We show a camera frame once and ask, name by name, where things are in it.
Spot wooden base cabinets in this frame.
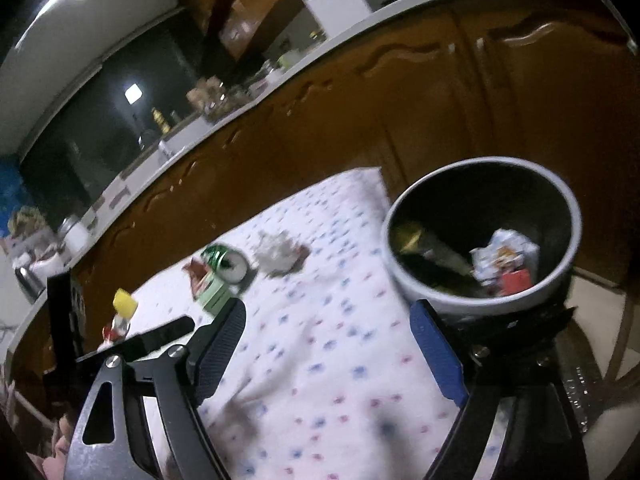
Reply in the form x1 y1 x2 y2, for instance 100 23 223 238
10 0 636 376

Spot white round bin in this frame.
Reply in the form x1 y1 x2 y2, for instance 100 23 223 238
381 156 583 318

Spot brown gold wrapper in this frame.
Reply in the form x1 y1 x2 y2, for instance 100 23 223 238
392 222 473 281

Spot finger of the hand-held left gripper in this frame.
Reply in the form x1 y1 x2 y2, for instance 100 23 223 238
75 316 196 363
46 269 77 376

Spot utensil rack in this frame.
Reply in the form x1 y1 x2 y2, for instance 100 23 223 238
186 76 236 121

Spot dark window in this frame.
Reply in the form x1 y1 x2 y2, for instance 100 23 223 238
20 7 236 216

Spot crushed green can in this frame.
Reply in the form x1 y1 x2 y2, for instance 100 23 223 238
201 244 249 285

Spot yellow sponge piece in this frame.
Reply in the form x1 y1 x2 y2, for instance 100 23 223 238
112 288 138 318

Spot small red white item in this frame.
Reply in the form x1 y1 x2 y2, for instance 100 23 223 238
102 315 132 345

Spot blue wall poster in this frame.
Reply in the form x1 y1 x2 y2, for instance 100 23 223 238
0 155 46 241

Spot red brown wrapper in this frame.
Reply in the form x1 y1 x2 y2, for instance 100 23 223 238
182 257 208 281

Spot red carton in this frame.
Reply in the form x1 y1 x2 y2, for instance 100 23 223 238
500 269 532 296

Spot steel kettle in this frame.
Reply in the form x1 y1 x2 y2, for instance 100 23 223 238
14 262 43 301

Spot white pitcher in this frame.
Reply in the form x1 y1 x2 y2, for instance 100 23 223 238
30 250 66 281

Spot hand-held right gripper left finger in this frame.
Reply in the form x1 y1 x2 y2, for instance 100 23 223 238
62 299 247 480

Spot wooden wall cabinets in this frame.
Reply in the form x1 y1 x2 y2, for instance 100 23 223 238
180 0 306 68

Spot silver printed wrapper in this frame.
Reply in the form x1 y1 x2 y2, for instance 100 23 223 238
470 229 541 286

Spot crumpled white paper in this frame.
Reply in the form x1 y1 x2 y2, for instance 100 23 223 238
252 230 311 277

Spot floral white cloth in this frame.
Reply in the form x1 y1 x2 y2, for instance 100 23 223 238
97 166 506 480

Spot person's left hand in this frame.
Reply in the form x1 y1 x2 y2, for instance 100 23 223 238
42 412 76 480

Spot white lidded jar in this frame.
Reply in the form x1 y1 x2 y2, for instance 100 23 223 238
57 215 91 256

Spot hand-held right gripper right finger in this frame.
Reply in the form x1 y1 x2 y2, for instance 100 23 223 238
409 299 587 480

